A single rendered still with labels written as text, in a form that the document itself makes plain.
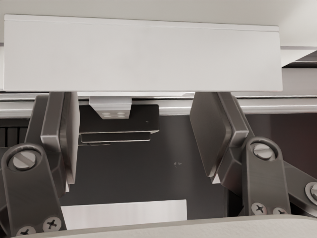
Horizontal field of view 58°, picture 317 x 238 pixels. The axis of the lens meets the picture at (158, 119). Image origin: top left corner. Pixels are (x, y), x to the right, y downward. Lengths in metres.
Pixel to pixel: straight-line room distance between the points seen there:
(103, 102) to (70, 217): 0.09
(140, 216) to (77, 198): 0.52
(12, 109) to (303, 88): 0.46
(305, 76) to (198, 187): 0.37
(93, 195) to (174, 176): 0.20
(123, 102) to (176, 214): 0.10
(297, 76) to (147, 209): 0.39
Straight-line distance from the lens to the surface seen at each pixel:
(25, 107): 0.47
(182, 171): 0.73
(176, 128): 0.72
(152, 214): 0.22
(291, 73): 0.53
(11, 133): 0.62
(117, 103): 0.24
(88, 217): 0.22
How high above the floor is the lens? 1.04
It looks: 5 degrees down
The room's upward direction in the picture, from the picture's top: 178 degrees clockwise
